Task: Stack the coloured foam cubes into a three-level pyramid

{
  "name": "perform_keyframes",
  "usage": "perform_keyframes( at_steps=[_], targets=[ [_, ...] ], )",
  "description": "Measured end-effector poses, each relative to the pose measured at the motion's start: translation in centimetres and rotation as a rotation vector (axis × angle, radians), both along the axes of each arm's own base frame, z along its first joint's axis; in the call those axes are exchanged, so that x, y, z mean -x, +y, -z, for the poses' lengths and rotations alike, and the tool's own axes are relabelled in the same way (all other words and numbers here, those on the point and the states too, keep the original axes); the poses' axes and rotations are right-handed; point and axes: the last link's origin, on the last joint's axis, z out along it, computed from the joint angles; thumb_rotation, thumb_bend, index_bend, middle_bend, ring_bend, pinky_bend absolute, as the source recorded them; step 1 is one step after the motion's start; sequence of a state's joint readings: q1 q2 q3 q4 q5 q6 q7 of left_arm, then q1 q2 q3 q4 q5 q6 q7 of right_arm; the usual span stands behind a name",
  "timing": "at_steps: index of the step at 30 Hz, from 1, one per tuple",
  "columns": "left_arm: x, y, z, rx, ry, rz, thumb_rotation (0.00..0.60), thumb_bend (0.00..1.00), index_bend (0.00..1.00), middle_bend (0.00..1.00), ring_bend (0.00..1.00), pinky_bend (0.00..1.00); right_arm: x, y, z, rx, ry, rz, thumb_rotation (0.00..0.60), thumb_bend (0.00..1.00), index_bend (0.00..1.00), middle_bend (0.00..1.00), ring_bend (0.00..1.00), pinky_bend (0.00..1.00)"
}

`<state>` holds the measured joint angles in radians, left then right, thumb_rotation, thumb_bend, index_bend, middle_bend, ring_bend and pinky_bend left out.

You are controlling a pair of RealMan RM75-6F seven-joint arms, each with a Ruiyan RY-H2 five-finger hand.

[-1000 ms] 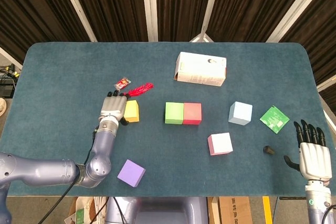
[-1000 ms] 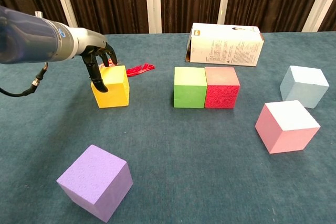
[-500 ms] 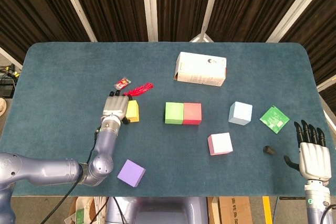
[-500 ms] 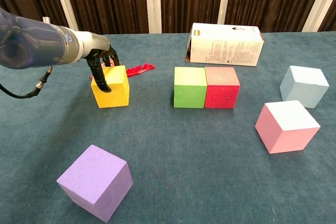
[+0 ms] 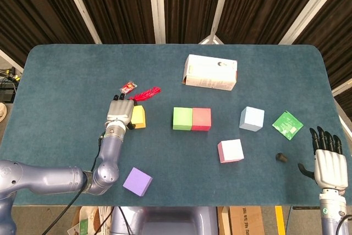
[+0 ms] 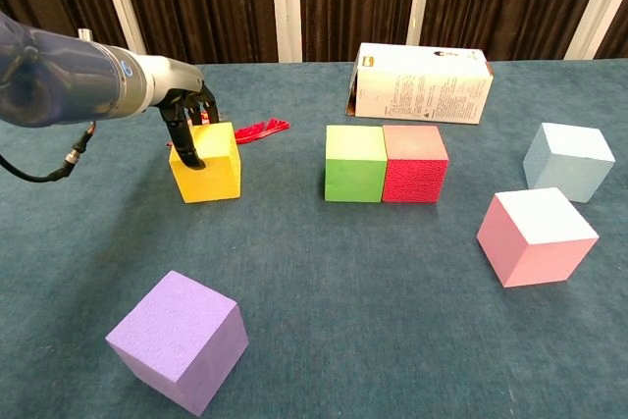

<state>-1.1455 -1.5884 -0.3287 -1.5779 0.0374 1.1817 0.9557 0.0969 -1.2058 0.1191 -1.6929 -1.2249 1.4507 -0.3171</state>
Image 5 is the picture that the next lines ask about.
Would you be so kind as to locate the red feather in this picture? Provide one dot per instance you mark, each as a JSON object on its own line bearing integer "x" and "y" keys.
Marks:
{"x": 148, "y": 92}

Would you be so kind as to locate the black power box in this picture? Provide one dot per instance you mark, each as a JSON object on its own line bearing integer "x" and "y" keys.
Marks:
{"x": 6, "y": 96}

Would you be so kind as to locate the beige straw hat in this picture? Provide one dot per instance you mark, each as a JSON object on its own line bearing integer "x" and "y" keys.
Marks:
{"x": 2, "y": 111}

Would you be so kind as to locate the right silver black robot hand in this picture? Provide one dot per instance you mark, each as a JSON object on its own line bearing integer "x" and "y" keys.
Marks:
{"x": 330, "y": 169}

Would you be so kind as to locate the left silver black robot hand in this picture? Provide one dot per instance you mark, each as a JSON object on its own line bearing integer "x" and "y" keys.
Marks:
{"x": 120, "y": 111}

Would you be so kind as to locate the white printed cardboard box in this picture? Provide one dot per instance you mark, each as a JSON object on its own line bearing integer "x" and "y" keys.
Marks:
{"x": 210, "y": 72}

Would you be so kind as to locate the green foil sachet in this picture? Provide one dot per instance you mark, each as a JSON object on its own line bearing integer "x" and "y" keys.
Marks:
{"x": 287, "y": 125}

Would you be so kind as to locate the brown cardboard box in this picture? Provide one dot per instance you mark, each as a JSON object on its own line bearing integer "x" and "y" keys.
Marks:
{"x": 247, "y": 222}

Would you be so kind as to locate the purple foam cube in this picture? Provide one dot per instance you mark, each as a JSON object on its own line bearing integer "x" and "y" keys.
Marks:
{"x": 137, "y": 182}

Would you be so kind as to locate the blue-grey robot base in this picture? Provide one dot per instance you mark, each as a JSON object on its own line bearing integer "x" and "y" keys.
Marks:
{"x": 170, "y": 221}

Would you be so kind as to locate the blue felt table cloth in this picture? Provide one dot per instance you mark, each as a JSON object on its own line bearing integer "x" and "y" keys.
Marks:
{"x": 68, "y": 81}

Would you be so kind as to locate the green foam cube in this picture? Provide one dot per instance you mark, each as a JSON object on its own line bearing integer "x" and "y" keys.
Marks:
{"x": 182, "y": 118}

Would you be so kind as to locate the white printed paper bag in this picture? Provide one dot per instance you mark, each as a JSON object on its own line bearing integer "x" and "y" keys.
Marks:
{"x": 82, "y": 225}

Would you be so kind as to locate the dark brown curtain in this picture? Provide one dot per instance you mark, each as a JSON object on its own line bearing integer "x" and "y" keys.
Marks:
{"x": 261, "y": 6}
{"x": 118, "y": 6}
{"x": 189, "y": 6}
{"x": 338, "y": 26}
{"x": 27, "y": 6}

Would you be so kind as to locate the yellow foam cube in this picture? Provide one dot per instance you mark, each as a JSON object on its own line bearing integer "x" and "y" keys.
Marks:
{"x": 139, "y": 118}

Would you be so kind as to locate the pink foam cube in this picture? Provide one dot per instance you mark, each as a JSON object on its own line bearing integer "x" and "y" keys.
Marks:
{"x": 231, "y": 151}

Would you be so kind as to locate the light blue foam cube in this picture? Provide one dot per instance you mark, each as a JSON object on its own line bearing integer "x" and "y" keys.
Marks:
{"x": 252, "y": 119}

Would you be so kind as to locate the red foam cube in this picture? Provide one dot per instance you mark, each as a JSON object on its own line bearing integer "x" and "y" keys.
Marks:
{"x": 201, "y": 119}

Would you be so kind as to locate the white frame post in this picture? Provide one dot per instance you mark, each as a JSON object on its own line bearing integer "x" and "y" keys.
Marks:
{"x": 221, "y": 6}
{"x": 80, "y": 6}
{"x": 343, "y": 86}
{"x": 309, "y": 6}
{"x": 156, "y": 6}
{"x": 9, "y": 61}

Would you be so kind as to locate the small black cap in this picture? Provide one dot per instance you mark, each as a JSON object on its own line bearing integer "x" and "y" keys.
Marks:
{"x": 281, "y": 157}

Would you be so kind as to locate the red wrapped candy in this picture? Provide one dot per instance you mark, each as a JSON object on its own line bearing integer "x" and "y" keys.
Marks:
{"x": 128, "y": 88}

